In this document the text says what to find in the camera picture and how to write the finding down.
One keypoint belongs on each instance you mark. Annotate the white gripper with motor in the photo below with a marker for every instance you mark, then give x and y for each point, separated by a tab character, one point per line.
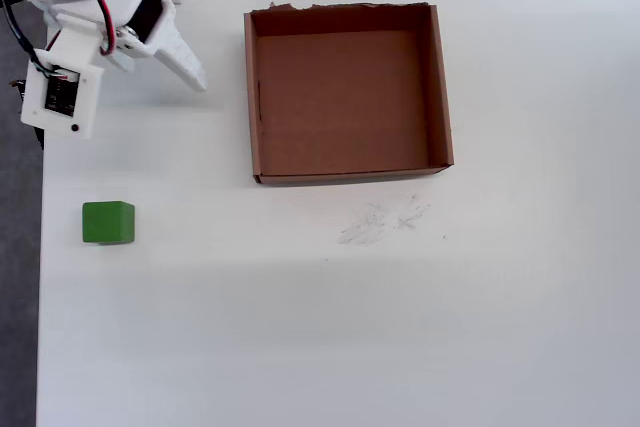
150	18

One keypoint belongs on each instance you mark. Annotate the green cube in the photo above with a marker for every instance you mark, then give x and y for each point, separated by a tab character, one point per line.
107	224

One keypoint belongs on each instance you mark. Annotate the brown cardboard box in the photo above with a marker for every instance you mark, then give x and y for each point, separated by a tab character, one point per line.
345	107

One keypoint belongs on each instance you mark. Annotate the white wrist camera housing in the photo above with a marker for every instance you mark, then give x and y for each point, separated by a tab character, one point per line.
60	97

